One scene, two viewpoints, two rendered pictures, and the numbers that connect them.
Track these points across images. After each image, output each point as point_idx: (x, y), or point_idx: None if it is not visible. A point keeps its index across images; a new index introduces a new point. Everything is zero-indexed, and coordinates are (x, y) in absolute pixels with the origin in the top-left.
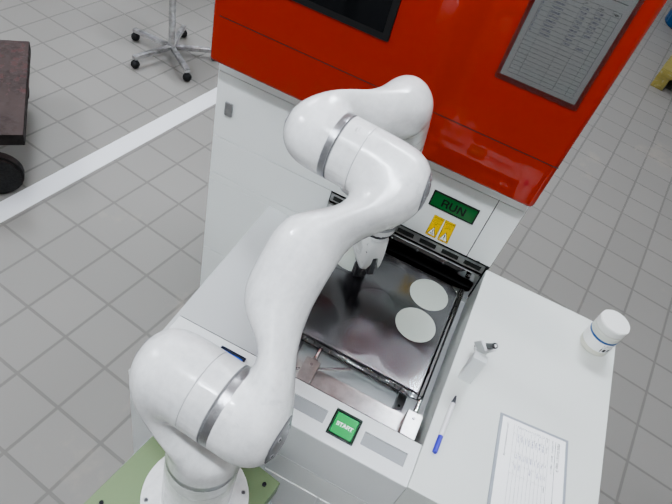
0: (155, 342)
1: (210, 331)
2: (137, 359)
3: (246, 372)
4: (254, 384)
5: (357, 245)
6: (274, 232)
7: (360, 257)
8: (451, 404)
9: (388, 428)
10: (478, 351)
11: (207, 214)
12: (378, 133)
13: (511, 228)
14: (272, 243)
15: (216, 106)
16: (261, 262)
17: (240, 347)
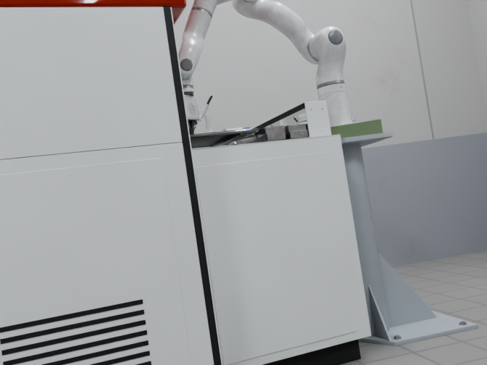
0: (332, 26)
1: (296, 106)
2: (339, 29)
3: (312, 36)
4: (314, 34)
5: (191, 111)
6: (284, 6)
7: (196, 114)
8: (227, 129)
9: (256, 126)
10: (203, 118)
11: (197, 193)
12: None
13: None
14: (288, 7)
15: (178, 59)
16: (293, 11)
17: (288, 111)
